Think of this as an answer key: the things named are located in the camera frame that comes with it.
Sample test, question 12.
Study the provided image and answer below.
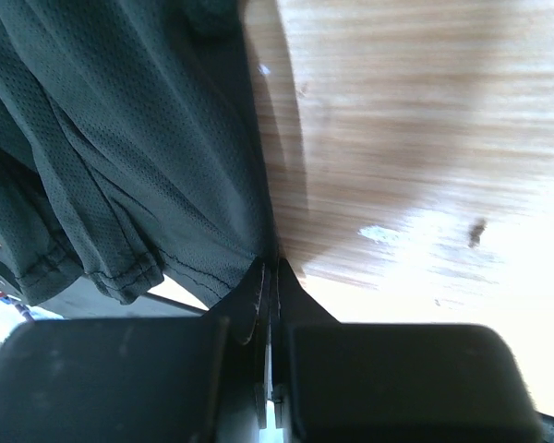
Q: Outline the black t shirt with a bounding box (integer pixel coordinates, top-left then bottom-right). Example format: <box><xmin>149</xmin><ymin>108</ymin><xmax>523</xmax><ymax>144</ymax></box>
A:
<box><xmin>0</xmin><ymin>1</ymin><xmax>277</xmax><ymax>305</ymax></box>

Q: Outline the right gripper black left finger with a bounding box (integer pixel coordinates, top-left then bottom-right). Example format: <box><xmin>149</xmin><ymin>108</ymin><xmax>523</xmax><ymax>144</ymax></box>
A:
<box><xmin>0</xmin><ymin>260</ymin><xmax>271</xmax><ymax>442</ymax></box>

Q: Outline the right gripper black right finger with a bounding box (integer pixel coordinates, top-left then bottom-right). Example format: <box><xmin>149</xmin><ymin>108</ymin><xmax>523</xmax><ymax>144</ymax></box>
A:
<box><xmin>271</xmin><ymin>259</ymin><xmax>542</xmax><ymax>442</ymax></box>

